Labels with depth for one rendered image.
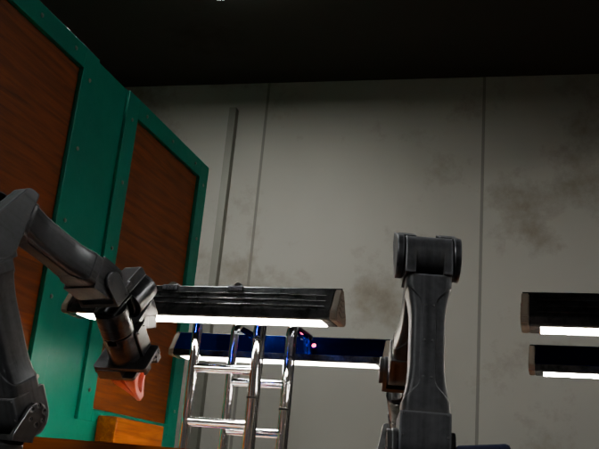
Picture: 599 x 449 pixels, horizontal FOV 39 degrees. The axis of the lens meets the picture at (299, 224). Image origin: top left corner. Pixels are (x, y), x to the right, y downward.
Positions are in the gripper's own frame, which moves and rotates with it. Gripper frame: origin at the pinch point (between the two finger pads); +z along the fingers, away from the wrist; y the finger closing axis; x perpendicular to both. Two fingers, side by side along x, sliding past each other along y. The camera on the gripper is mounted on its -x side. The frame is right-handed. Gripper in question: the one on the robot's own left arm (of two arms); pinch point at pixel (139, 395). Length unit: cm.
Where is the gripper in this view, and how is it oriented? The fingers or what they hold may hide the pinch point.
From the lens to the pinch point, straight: 157.8
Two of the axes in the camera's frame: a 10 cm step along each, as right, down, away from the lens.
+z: 1.6, 8.5, 5.0
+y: -9.6, 0.0, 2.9
